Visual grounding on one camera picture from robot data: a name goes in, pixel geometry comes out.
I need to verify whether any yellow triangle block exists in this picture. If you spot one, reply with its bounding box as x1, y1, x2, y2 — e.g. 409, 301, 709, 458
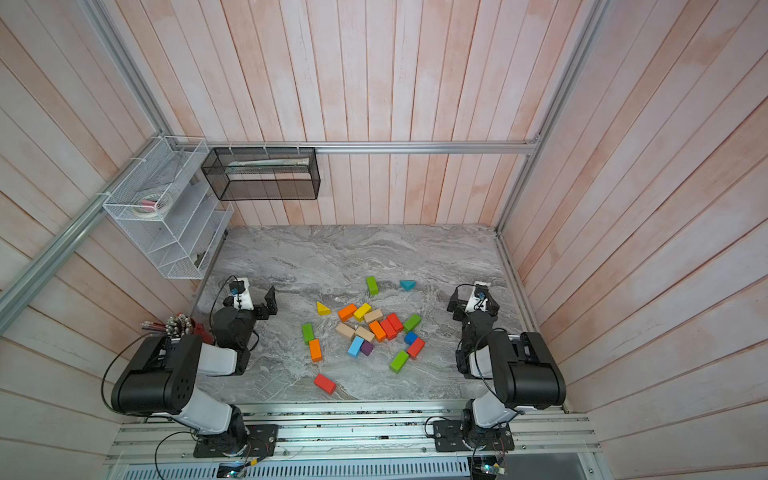
316, 302, 331, 316

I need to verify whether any orange block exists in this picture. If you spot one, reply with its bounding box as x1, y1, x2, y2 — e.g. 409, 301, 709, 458
368, 321, 387, 342
338, 304, 358, 322
308, 339, 323, 363

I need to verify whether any yellow rectangular block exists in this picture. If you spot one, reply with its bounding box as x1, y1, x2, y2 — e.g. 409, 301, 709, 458
353, 303, 373, 322

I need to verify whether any natural wood block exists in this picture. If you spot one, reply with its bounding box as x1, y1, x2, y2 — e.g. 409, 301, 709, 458
335, 323, 355, 340
363, 309, 384, 324
355, 326, 376, 343

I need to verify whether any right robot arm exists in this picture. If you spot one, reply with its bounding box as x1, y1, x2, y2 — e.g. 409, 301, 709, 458
447, 292, 567, 436

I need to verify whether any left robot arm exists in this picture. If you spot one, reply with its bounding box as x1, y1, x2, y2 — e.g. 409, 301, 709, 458
104, 277, 278, 455

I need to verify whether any green block left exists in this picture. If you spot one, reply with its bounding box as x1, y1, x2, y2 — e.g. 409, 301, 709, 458
302, 323, 315, 345

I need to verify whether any green block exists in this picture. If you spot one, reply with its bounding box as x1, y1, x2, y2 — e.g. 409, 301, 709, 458
366, 276, 380, 296
389, 351, 410, 373
302, 323, 315, 345
403, 314, 422, 332

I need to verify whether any red pen holder cup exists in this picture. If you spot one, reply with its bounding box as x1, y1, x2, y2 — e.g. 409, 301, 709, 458
190, 322, 215, 345

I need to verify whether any green block right middle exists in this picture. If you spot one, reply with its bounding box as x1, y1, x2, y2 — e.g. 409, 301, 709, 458
403, 314, 422, 332

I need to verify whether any red block front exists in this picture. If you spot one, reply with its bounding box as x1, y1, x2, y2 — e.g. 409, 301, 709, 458
314, 374, 337, 395

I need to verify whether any light blue block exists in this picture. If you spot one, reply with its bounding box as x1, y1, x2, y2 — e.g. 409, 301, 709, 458
347, 336, 365, 358

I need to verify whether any red block pair right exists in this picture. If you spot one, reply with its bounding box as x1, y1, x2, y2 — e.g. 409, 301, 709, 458
386, 313, 404, 333

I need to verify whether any green block lower right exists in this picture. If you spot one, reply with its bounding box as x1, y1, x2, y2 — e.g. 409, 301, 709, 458
389, 351, 410, 373

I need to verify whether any purple cube block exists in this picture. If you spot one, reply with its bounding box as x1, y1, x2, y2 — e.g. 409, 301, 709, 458
360, 340, 373, 356

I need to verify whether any green block far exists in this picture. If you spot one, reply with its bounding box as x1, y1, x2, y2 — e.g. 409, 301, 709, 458
366, 276, 380, 296

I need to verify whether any black mesh basket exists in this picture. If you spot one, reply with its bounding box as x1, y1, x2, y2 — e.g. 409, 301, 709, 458
201, 147, 321, 201

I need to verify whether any tape roll on shelf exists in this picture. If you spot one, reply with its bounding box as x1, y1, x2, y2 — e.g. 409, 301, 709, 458
131, 193, 174, 219

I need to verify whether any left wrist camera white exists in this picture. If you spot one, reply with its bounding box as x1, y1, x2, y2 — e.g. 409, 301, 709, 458
228, 277, 254, 311

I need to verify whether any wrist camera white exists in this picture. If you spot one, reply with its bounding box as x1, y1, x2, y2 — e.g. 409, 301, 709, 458
467, 282, 491, 301
228, 277, 254, 311

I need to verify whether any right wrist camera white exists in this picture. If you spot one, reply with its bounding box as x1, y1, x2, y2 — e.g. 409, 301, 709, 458
467, 282, 491, 301

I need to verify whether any white wire shelf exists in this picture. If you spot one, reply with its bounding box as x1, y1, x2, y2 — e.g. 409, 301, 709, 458
104, 136, 233, 280

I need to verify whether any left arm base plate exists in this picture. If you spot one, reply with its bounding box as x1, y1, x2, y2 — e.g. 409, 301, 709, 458
193, 424, 279, 459

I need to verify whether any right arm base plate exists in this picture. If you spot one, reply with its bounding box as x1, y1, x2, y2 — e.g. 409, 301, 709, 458
429, 419, 515, 453

